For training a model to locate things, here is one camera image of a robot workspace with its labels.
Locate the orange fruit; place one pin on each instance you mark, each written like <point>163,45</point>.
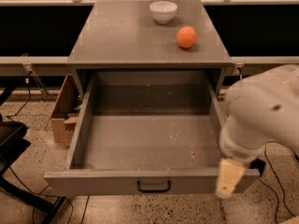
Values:
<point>186,37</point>

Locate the grey railing beam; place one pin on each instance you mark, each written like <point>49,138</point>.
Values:
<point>43,66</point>

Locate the grey top drawer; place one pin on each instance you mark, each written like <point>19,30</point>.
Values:
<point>144,133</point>

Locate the black power adapter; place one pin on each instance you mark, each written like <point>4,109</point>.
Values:
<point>258,165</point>

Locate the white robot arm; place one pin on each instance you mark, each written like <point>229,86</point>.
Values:
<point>261,108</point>

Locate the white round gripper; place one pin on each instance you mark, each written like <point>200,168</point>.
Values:
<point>238,147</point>

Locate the grey drawer cabinet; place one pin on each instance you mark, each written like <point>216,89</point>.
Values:
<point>122,34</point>

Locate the white ceramic bowl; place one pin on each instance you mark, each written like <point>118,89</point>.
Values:
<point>163,11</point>

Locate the black stand base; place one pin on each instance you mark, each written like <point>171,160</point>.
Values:
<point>44,155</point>

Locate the brown cardboard box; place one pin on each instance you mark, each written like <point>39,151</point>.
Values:
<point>65,105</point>

